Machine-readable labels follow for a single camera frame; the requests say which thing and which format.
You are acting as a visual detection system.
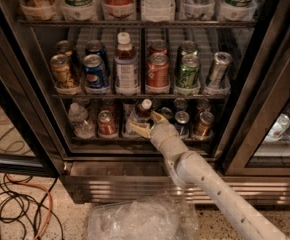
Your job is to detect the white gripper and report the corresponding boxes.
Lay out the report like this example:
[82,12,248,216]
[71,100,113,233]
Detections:
[130,111,180,153]

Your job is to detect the tea bottle bottom shelf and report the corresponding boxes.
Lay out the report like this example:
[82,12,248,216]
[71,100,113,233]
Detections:
[125,99,152,134]

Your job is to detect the tea bottle shelf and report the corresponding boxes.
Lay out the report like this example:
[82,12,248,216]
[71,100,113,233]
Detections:
[114,32,139,95]
[125,99,152,134]

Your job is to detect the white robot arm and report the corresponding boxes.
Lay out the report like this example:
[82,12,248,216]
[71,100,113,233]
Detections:
[130,111,290,240]

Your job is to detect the green can bottom shelf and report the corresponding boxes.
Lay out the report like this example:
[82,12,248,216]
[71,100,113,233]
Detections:
[160,107,174,121]

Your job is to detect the green can shelf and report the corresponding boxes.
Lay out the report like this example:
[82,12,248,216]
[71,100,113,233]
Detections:
[160,107,174,121]
[176,54,201,89]

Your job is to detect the blue can bottom shelf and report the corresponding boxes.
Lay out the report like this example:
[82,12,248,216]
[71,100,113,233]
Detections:
[174,111,190,138]

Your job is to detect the red can bottom shelf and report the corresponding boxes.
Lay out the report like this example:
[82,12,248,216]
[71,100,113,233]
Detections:
[97,110,117,136]

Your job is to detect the red can shelf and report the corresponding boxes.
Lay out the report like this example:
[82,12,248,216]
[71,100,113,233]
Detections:
[97,110,117,136]
[146,53,169,88]

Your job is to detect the red can middle shelf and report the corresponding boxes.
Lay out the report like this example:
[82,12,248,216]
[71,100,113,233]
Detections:
[146,53,169,88]

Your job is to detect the bronze can bottom shelf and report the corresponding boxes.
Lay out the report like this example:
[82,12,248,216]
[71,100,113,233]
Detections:
[193,111,215,137]

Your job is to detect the green can middle shelf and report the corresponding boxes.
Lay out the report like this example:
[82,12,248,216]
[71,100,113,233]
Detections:
[176,54,201,89]

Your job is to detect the tea bottle middle shelf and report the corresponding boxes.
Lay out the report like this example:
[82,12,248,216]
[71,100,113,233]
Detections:
[114,32,139,95]

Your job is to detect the clear water bottle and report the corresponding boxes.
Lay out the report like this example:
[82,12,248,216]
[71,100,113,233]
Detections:
[68,103,95,139]

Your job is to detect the stainless steel fridge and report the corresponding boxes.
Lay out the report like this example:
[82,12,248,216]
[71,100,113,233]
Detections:
[0,0,290,206]

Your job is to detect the gold can middle shelf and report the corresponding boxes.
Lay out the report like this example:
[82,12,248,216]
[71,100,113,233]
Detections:
[50,54,79,89]

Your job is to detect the rear red can middle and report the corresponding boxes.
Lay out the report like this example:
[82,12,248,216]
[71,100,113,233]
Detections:
[149,39,168,55]

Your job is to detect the blue pepsi can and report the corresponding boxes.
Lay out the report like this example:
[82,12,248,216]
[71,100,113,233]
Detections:
[83,54,109,89]

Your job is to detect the rear green can middle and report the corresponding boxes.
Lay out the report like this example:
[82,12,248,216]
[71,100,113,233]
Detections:
[175,40,199,75]

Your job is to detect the clear plastic bag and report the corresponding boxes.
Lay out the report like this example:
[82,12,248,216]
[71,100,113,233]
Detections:
[87,194,199,240]

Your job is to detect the silver slim can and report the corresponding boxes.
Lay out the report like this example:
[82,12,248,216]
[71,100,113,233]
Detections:
[205,52,232,88]

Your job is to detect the rear blue can middle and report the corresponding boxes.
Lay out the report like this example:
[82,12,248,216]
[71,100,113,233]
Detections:
[85,40,110,73]

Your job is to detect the rear gold can middle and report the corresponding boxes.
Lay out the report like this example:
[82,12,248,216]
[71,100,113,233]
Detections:
[56,40,81,76]

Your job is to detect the orange cable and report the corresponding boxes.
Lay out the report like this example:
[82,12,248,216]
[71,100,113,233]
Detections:
[5,173,54,240]

